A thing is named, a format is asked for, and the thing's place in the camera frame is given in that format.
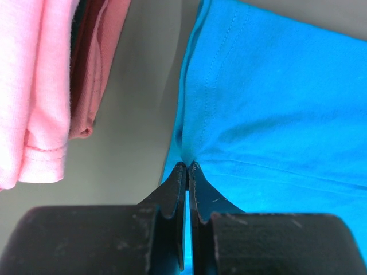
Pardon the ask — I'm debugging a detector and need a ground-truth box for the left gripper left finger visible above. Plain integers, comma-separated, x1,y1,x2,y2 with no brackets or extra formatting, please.
1,163,187,274

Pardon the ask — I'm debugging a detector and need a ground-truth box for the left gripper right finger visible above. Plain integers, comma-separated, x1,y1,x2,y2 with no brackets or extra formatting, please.
188,162,366,274

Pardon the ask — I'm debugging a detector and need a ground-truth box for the blue t shirt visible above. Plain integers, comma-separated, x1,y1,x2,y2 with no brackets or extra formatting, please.
163,1,366,265

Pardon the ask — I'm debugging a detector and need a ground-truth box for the dark red folded t shirt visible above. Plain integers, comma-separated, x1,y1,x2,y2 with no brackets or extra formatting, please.
70,0,105,115

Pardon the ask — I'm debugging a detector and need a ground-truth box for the pink folded t shirt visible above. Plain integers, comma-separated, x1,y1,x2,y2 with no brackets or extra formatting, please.
1,1,78,190

